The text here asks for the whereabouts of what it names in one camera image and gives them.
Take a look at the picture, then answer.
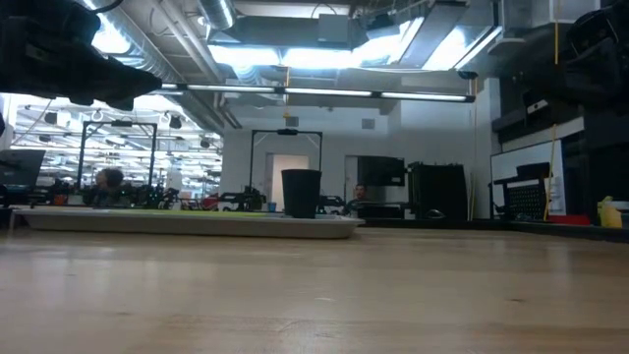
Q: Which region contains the person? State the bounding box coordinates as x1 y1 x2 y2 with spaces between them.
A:
341 182 371 218
83 167 131 208

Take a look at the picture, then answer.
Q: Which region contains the black frame station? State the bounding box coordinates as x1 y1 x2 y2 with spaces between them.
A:
249 128 324 203
76 119 159 191

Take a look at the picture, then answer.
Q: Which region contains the dark plastic cup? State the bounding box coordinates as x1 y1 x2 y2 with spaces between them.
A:
280 168 323 220

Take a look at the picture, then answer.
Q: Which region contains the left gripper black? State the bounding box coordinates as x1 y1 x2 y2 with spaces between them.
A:
0 0 163 112

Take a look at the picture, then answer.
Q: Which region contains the lime green plate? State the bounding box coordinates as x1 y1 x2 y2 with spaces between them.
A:
104 208 269 219

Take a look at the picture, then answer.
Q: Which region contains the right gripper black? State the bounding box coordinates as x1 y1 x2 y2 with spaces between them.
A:
491 65 587 134

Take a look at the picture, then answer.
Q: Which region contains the yellow squeeze bottle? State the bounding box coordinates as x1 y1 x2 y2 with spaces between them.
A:
596 195 624 229

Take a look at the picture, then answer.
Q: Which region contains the black overhead light bar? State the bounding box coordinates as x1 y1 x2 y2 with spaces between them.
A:
160 82 477 104

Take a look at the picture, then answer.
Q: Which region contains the black pegboard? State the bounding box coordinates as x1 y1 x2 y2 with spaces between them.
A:
505 178 547 220

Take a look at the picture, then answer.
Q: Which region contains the silver ventilation duct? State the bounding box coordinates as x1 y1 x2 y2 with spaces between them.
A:
196 0 238 31

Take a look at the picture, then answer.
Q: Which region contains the black cabinet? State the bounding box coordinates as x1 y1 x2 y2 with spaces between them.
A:
407 161 469 221

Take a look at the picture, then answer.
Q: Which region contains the whiteboard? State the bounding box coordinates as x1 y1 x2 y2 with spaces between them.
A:
489 139 565 218

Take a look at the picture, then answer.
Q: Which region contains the black wall monitor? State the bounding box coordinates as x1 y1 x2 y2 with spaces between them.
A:
356 155 407 188

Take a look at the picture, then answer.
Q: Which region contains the red tool case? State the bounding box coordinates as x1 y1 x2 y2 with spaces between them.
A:
546 213 592 227

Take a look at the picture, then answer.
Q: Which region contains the grey plastic tray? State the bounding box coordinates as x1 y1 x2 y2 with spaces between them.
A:
14 207 367 241

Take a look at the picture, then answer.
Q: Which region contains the black computer monitor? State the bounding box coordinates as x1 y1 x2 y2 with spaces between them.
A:
0 148 47 191

